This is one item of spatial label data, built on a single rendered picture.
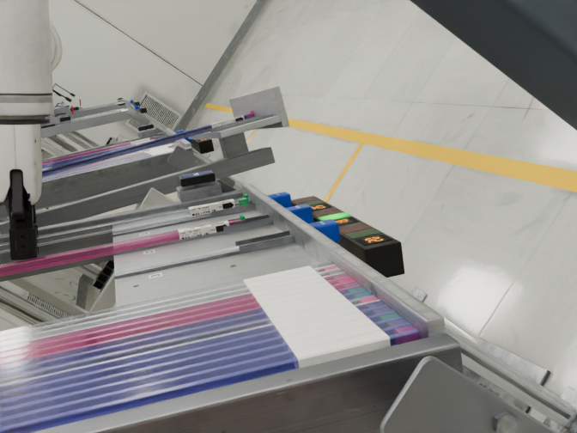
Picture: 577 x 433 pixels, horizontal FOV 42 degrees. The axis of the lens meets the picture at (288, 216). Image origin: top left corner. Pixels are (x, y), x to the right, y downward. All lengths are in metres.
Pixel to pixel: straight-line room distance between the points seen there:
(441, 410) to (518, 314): 1.29
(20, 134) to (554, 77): 0.80
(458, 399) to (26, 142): 0.66
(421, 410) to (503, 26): 0.86
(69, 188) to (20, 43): 0.94
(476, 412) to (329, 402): 0.08
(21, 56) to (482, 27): 0.68
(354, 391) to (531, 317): 1.24
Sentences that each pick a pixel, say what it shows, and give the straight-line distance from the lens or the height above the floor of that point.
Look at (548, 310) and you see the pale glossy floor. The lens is 1.64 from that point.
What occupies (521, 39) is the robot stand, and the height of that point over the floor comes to 0.50.
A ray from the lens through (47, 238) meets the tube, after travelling 1.01.
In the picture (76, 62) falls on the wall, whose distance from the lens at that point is 8.49.
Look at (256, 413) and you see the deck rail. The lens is 0.44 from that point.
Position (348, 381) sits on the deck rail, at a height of 0.77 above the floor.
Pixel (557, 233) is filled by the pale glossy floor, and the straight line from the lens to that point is 1.76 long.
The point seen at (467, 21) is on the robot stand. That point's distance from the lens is 1.23.
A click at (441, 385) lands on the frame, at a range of 0.42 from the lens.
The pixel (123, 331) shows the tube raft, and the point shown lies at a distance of 0.58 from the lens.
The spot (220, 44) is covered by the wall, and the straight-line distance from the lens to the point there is 8.59.
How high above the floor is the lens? 0.97
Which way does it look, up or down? 17 degrees down
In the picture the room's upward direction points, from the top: 58 degrees counter-clockwise
